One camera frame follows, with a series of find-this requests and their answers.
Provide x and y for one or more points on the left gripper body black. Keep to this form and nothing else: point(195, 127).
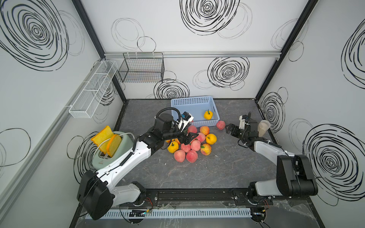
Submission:
point(174, 135)

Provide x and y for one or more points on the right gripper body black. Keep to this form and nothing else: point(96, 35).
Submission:
point(238, 133)

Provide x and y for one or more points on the light blue plastic basket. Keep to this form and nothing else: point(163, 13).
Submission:
point(197, 106)

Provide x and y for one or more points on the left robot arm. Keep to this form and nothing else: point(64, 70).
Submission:
point(144, 147)

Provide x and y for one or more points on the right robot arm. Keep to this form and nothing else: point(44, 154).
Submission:
point(294, 174)

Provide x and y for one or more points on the pink peach top middle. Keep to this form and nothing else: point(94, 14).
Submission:
point(192, 129)

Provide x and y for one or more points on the pink peach lower centre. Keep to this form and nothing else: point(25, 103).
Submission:
point(185, 147)

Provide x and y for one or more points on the orange peach top right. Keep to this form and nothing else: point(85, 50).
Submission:
point(204, 130)

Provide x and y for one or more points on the pink peach bottom left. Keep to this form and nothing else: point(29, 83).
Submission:
point(179, 156)

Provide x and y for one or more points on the pink peach bottom right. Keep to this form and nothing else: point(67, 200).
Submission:
point(191, 156)

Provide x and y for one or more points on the frosted plastic cup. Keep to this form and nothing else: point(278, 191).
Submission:
point(263, 127)

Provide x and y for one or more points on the yellow toast slice front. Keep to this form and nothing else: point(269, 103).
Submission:
point(113, 145)

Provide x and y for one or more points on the yellow toast slice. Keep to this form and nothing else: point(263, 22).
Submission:
point(113, 145)
point(103, 137)

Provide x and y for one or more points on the yellow toast slice rear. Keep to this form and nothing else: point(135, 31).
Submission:
point(103, 137)

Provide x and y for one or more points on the mint green toaster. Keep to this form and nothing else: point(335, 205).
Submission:
point(101, 159)

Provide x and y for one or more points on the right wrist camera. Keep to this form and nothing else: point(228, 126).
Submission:
point(242, 124)

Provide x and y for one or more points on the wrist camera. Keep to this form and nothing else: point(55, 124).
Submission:
point(242, 124)
point(184, 120)

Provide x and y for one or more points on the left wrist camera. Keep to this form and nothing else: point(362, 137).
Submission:
point(184, 120)

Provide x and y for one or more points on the grey slotted cable duct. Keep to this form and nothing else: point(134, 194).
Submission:
point(179, 213)

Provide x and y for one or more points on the black wire wall basket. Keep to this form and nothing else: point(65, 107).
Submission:
point(142, 67)

